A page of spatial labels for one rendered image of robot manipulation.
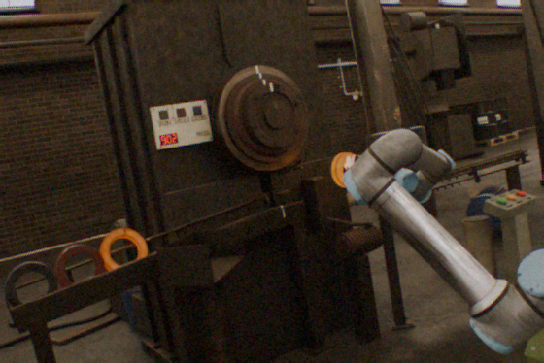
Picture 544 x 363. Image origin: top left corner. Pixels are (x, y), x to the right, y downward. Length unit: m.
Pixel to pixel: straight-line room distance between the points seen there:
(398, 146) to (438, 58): 8.50
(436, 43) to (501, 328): 8.72
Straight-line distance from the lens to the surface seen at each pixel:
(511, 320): 1.63
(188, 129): 2.26
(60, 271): 1.99
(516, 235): 2.30
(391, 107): 6.54
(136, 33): 2.28
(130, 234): 2.08
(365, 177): 1.58
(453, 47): 10.39
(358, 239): 2.39
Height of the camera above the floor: 1.02
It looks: 4 degrees down
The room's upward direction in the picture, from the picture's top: 10 degrees counter-clockwise
